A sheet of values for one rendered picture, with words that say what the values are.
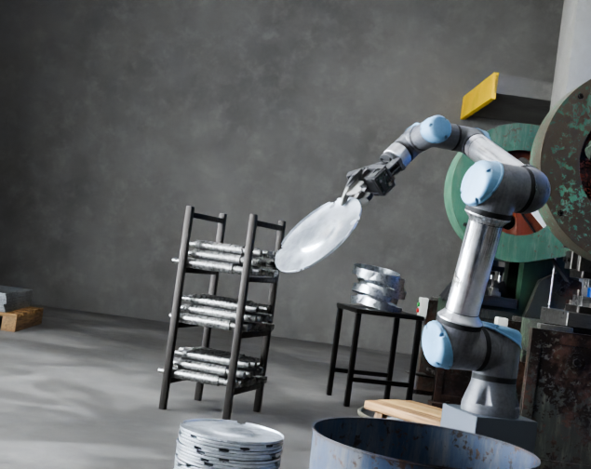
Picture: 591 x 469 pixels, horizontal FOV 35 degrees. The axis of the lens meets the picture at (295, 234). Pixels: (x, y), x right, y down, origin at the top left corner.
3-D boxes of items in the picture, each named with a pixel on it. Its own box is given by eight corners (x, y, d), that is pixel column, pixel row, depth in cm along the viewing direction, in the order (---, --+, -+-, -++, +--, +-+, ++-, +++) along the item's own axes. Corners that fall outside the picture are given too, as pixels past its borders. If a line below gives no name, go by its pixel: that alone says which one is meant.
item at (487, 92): (490, 98, 790) (494, 66, 790) (460, 119, 915) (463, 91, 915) (599, 113, 792) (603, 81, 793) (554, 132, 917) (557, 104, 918)
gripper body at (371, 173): (371, 176, 263) (397, 151, 268) (352, 176, 270) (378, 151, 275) (383, 198, 266) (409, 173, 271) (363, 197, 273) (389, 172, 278)
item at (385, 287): (343, 407, 523) (362, 263, 525) (322, 392, 567) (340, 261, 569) (411, 413, 533) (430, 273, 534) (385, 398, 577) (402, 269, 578)
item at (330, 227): (342, 257, 244) (341, 254, 243) (262, 284, 262) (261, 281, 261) (374, 186, 263) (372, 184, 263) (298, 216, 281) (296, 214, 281)
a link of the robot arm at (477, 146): (577, 184, 236) (484, 120, 278) (542, 178, 232) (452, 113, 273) (560, 226, 240) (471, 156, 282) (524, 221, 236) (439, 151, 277)
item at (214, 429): (275, 450, 248) (275, 448, 248) (167, 433, 251) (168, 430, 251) (289, 432, 276) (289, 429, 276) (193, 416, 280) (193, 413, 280)
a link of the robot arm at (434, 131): (463, 117, 268) (442, 129, 278) (429, 111, 264) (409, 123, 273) (463, 144, 266) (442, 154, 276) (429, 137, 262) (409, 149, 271)
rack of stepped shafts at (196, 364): (236, 424, 428) (264, 215, 430) (146, 406, 442) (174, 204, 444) (268, 413, 469) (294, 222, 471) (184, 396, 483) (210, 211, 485)
